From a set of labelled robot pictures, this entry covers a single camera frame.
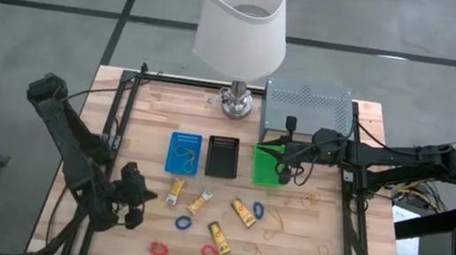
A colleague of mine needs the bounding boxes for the brown cable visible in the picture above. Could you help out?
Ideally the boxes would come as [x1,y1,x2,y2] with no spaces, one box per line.
[43,182,70,251]

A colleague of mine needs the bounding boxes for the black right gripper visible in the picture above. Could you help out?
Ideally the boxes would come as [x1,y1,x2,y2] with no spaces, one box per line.
[252,111,318,189]

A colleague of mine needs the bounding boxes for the yellow and black wire bundle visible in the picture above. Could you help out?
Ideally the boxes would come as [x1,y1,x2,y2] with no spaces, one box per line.
[390,175,447,215]

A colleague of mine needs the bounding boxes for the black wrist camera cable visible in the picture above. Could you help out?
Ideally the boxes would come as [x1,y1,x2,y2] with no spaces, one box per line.
[272,108,358,194]

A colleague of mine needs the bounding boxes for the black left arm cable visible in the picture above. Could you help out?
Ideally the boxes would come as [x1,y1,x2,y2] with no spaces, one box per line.
[60,50,153,112]

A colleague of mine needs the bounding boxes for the red-orange spiral coil keychain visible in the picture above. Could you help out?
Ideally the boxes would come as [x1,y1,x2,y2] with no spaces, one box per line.
[199,243,221,255]
[149,240,171,255]

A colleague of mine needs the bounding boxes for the blue plastic basket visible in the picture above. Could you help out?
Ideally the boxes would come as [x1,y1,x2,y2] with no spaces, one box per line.
[164,130,205,178]

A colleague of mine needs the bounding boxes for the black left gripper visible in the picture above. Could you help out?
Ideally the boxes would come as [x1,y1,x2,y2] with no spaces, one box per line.
[106,159,164,233]

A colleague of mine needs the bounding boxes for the green plastic basket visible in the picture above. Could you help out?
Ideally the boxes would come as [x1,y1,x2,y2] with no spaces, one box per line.
[248,141,293,190]

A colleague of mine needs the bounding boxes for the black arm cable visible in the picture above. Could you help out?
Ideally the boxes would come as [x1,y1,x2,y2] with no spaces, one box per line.
[60,50,153,112]
[348,115,456,163]

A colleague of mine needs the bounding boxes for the white paper sheet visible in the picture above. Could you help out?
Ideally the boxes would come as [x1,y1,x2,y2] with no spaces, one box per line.
[385,204,428,255]

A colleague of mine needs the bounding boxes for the black plastic basket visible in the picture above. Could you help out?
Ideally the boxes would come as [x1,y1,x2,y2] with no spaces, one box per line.
[204,133,243,182]

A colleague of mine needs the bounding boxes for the blue spiral coil keychain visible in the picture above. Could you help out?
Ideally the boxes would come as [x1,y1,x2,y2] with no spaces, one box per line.
[250,200,267,222]
[173,213,194,232]

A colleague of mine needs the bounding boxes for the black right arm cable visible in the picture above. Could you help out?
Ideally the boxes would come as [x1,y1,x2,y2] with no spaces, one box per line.
[348,115,456,163]

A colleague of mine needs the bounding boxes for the black desk bar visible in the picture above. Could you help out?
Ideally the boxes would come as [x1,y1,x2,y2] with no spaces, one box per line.
[393,194,456,249]

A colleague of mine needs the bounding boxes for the grey perforated metal shelf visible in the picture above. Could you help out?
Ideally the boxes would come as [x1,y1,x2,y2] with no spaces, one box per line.
[257,77,362,156]

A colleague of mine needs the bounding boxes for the clear lamp cord bundle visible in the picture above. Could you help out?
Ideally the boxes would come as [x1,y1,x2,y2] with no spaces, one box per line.
[205,87,235,109]

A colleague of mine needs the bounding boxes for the yellow Crayola crayon box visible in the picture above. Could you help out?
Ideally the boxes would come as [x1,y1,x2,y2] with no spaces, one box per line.
[227,197,260,230]
[165,176,187,208]
[203,219,236,255]
[186,187,214,219]

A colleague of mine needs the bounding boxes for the silver table lamp white shade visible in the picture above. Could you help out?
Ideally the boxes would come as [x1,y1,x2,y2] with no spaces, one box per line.
[182,0,294,126]

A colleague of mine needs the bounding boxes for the black aluminium table frame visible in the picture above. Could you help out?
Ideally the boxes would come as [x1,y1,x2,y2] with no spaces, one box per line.
[35,57,429,255]

